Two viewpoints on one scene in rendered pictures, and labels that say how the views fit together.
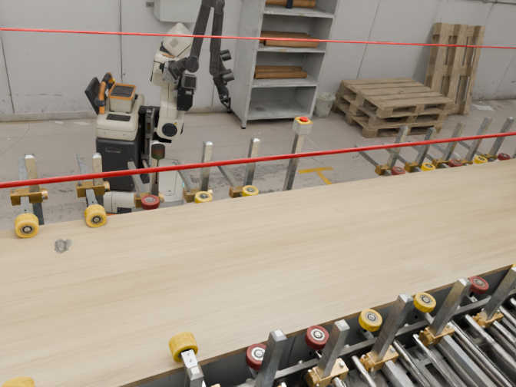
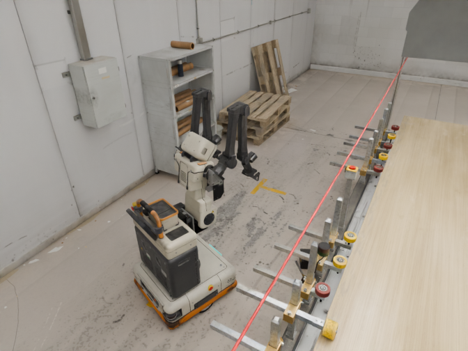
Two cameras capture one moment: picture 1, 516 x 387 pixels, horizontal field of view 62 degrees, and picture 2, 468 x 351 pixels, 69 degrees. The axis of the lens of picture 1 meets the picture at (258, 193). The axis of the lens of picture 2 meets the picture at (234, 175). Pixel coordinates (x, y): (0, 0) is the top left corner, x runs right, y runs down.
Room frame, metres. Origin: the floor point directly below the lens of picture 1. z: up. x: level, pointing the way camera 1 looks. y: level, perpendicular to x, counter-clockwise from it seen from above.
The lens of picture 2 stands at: (0.68, 1.49, 2.39)
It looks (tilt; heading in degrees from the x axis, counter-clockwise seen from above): 31 degrees down; 332
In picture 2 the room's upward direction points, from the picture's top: 1 degrees counter-clockwise
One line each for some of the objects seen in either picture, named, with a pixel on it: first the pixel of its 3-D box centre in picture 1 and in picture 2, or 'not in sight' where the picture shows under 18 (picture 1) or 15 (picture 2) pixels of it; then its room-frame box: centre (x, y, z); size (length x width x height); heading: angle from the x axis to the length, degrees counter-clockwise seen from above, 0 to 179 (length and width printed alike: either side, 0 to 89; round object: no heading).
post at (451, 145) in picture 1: (447, 153); (377, 141); (2.71, -1.21, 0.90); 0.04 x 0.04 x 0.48; 32
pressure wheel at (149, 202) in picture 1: (150, 208); (322, 294); (1.57, 0.48, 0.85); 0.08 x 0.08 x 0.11
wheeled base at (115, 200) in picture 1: (139, 186); (184, 275); (2.68, 0.90, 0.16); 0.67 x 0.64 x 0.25; 101
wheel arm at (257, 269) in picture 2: (140, 186); (287, 281); (1.73, 0.58, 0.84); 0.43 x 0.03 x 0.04; 32
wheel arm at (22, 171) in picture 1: (24, 188); (259, 348); (1.42, 0.98, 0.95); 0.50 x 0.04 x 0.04; 32
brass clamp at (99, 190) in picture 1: (93, 188); (292, 308); (1.52, 0.72, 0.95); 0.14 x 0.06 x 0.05; 122
